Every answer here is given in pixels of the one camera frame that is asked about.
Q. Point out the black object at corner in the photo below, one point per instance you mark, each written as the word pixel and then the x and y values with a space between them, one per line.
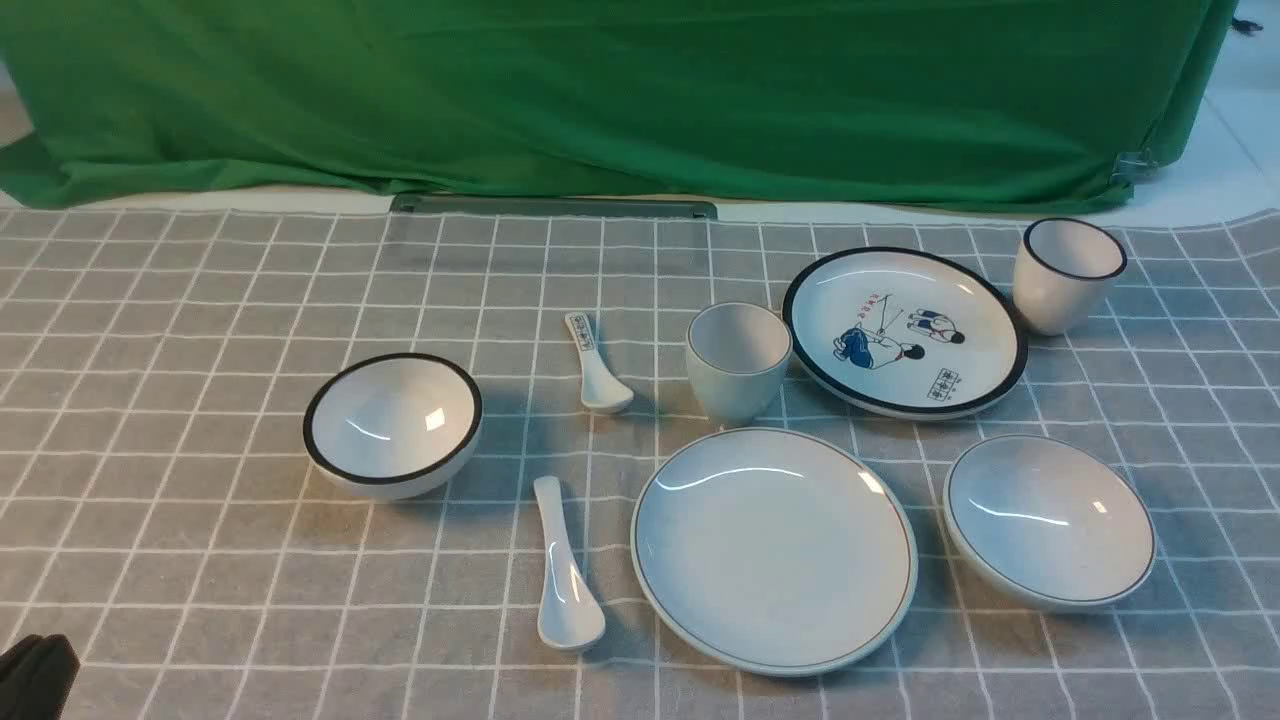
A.
pixel 36 676

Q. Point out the thin-rimmed white bowl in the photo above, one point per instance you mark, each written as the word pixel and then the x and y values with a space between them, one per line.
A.
pixel 1048 524

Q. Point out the black-rimmed white bowl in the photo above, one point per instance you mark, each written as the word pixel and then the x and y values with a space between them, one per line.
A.
pixel 394 426

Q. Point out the white spoon with pattern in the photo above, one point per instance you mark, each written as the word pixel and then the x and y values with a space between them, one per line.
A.
pixel 600 392

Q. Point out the black-rimmed white cup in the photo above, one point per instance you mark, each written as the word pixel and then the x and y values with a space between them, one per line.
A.
pixel 1063 270

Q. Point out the metal backdrop clip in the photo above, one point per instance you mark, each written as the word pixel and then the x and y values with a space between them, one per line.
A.
pixel 1135 167

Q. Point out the large plain white plate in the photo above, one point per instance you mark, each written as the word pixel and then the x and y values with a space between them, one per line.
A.
pixel 773 551

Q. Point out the plain white spoon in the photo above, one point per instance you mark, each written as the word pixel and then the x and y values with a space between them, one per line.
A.
pixel 569 617

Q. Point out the illustrated black-rimmed plate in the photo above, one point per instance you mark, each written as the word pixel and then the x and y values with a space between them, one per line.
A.
pixel 905 334

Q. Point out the grey checkered tablecloth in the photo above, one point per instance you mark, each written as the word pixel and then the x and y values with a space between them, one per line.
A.
pixel 160 510

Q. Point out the green backdrop cloth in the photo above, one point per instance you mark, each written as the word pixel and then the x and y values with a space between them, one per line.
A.
pixel 993 106

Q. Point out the plain white cup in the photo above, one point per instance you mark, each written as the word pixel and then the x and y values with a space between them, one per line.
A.
pixel 736 356

